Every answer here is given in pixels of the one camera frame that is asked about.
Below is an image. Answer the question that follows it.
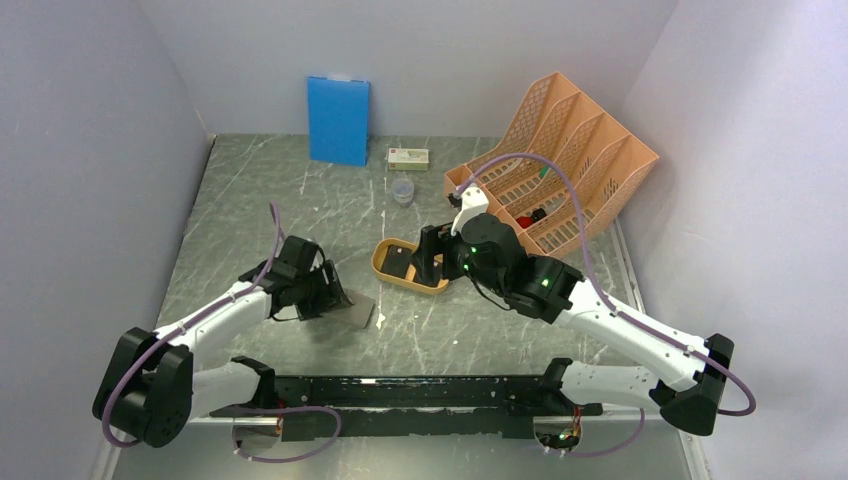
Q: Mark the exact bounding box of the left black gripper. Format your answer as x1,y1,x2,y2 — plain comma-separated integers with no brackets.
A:
294,258,350,321

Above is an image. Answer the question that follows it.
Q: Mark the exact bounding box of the grey card holder wallet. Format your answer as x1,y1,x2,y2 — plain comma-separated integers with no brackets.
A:
324,289,375,329

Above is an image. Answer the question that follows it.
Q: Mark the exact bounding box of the yellow oval tray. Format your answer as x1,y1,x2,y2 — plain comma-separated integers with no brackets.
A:
371,238,449,295

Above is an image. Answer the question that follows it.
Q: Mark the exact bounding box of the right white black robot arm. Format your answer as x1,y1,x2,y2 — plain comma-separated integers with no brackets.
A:
411,213,734,436

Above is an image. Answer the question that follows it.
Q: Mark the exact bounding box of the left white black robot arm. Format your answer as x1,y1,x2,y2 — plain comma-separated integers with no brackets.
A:
92,236,356,448

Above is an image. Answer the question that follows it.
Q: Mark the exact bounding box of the black credit card stack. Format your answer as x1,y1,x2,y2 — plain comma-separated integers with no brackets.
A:
380,245,412,279

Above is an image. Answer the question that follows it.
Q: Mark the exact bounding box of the small clear plastic cup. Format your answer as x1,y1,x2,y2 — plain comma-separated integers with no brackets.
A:
391,177,415,207

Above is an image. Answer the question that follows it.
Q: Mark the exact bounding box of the small white red box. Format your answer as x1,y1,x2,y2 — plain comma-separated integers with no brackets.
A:
386,148,430,171

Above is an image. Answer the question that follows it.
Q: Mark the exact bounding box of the red black object in rack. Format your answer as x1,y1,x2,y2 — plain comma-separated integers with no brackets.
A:
515,208,547,229

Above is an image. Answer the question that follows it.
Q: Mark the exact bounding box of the orange file organizer rack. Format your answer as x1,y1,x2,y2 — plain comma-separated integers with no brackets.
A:
444,72,659,257

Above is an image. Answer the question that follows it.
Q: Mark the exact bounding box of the blue board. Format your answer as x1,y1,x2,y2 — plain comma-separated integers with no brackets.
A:
307,76,370,167

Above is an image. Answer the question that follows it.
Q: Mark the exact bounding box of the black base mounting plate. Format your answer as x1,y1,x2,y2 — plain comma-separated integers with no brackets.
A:
209,374,604,444

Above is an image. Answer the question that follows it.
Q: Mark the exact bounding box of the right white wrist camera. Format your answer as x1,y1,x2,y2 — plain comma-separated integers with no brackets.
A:
447,183,489,236

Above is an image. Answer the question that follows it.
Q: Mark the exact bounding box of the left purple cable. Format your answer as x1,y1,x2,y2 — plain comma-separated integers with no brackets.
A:
99,201,344,465

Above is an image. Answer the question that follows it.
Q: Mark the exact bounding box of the purple cable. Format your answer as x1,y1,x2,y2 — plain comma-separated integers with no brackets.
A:
450,153,758,460
99,201,344,465

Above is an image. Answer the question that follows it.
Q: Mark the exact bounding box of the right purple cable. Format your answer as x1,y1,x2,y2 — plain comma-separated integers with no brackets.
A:
450,153,758,460

